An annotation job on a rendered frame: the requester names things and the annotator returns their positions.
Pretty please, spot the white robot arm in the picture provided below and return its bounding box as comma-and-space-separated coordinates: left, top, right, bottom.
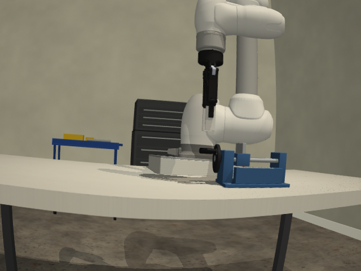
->
167, 0, 285, 159

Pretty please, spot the blue bench vise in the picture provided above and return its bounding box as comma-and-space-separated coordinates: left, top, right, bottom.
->
199, 143, 290, 188

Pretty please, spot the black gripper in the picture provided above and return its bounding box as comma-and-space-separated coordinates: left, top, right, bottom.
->
198, 49, 223, 132

